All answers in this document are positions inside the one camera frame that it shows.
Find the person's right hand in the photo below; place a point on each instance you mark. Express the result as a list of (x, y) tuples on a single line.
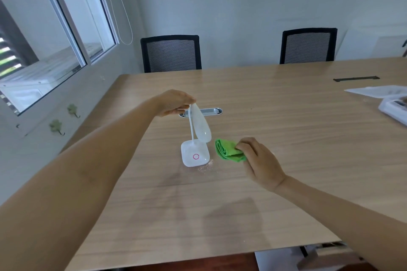
[(262, 164)]

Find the white plastic box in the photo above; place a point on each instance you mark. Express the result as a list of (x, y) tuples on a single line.
[(394, 109)]

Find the person's left forearm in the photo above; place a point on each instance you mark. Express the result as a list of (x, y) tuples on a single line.
[(68, 182)]

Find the green microfiber cloth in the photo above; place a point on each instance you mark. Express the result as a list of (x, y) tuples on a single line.
[(227, 150)]

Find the green leaf wall hook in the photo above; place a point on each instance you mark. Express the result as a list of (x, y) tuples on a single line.
[(56, 126), (72, 109)]

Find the person's right forearm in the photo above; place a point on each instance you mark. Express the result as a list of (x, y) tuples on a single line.
[(345, 220)]

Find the white cabinet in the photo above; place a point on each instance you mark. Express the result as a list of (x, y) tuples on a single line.
[(372, 42)]

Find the person's left hand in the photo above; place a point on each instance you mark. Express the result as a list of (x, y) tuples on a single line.
[(171, 102)]

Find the person's right fingers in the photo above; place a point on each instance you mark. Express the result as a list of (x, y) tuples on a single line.
[(244, 150)]

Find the white desk lamp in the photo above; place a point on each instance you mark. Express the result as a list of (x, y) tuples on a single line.
[(196, 140)]

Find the white table leg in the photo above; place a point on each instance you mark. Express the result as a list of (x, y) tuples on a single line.
[(307, 251)]

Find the white framed window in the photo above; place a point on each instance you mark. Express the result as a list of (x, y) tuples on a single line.
[(54, 26)]

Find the black mesh office chair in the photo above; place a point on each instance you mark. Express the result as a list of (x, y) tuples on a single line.
[(307, 46), (171, 53)]

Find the white paper sheet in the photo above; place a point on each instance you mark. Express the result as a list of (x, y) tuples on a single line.
[(372, 91)]

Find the person's left thumb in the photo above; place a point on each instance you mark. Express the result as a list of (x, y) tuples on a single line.
[(178, 111)]

